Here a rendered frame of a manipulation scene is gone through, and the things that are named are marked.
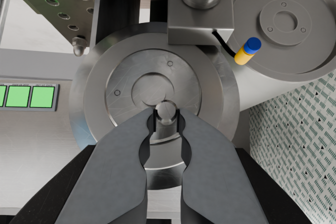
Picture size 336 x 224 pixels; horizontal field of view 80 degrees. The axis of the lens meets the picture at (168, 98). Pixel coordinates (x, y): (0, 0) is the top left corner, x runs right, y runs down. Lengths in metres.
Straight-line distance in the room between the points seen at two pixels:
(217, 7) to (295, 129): 0.20
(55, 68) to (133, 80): 3.32
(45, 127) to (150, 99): 0.45
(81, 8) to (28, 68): 3.18
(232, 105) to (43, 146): 0.48
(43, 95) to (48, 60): 2.98
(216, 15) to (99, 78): 0.10
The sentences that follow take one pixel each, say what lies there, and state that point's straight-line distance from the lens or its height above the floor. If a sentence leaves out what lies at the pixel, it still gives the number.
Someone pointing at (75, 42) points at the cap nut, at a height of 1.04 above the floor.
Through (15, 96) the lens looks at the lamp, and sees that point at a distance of 0.63.
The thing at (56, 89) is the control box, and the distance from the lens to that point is 0.58.
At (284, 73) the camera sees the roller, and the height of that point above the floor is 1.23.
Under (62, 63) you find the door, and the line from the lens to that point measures 3.47.
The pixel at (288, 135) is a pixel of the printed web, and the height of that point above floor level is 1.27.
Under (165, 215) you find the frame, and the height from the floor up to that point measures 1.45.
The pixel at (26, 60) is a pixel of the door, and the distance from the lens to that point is 3.68.
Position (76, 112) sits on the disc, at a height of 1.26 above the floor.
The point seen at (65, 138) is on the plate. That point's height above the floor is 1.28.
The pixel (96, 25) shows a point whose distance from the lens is 0.22.
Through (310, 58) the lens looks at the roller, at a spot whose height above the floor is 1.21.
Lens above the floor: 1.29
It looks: 12 degrees down
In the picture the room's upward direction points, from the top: 179 degrees counter-clockwise
